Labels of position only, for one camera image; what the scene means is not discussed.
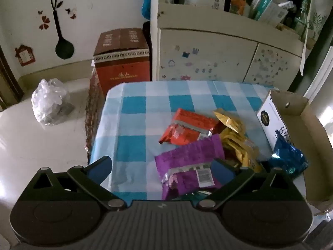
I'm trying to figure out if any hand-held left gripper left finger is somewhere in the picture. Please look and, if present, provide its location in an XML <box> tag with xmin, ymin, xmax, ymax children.
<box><xmin>21</xmin><ymin>156</ymin><xmax>128</xmax><ymax>212</ymax></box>

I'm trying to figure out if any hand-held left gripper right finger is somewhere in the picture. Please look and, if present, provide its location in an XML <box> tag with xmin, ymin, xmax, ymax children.
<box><xmin>196</xmin><ymin>157</ymin><xmax>307</xmax><ymax>211</ymax></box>

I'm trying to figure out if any purple snack packet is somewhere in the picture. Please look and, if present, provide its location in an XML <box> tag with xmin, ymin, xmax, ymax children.
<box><xmin>155</xmin><ymin>134</ymin><xmax>227</xmax><ymax>201</ymax></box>

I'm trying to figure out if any cardboard box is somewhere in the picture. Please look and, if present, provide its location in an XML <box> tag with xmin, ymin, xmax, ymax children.
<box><xmin>256</xmin><ymin>90</ymin><xmax>333</xmax><ymax>215</ymax></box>

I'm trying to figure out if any orange snack packet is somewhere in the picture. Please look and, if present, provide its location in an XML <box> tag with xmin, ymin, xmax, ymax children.
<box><xmin>173</xmin><ymin>108</ymin><xmax>219</xmax><ymax>136</ymax></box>
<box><xmin>159</xmin><ymin>124</ymin><xmax>209</xmax><ymax>146</ymax></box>

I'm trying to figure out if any blue white checkered tablecloth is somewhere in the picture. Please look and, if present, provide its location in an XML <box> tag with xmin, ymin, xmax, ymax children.
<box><xmin>90</xmin><ymin>80</ymin><xmax>280</xmax><ymax>201</ymax></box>

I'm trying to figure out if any blue snack packet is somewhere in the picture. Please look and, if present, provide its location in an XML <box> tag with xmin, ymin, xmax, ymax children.
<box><xmin>268</xmin><ymin>130</ymin><xmax>310</xmax><ymax>179</ymax></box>

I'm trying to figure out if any clear plastic bag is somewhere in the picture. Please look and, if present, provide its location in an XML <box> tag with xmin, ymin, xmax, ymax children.
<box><xmin>31</xmin><ymin>79</ymin><xmax>75</xmax><ymax>125</ymax></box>

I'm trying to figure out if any red brown carton box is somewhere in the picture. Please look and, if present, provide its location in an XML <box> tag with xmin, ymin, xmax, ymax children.
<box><xmin>93</xmin><ymin>28</ymin><xmax>151</xmax><ymax>97</ymax></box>

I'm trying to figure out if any cream cabinet with stickers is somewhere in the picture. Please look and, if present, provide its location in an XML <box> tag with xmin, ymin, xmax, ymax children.
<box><xmin>152</xmin><ymin>0</ymin><xmax>328</xmax><ymax>89</ymax></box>

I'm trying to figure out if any orange packet on shelf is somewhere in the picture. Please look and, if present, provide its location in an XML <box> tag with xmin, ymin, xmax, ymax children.
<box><xmin>230</xmin><ymin>0</ymin><xmax>249</xmax><ymax>16</ymax></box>

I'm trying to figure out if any white teal carton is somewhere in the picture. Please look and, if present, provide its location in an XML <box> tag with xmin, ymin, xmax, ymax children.
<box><xmin>253</xmin><ymin>0</ymin><xmax>276</xmax><ymax>21</ymax></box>

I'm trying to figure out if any blue plastic bag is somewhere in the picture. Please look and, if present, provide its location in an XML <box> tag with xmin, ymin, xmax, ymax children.
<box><xmin>123</xmin><ymin>0</ymin><xmax>151</xmax><ymax>21</ymax></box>

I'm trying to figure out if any green glass bottle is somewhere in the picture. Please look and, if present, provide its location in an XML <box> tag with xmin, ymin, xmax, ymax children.
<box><xmin>294</xmin><ymin>0</ymin><xmax>311</xmax><ymax>38</ymax></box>

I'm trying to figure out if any leaf print panel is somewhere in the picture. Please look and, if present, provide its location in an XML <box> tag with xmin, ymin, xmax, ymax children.
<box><xmin>306</xmin><ymin>2</ymin><xmax>329</xmax><ymax>50</ymax></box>

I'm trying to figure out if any vase flower wall decal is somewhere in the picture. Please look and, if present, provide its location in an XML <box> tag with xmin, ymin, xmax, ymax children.
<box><xmin>35</xmin><ymin>0</ymin><xmax>77</xmax><ymax>60</ymax></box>

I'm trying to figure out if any red house wall sticker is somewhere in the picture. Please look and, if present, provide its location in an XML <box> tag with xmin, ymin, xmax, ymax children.
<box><xmin>15</xmin><ymin>45</ymin><xmax>35</xmax><ymax>67</ymax></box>

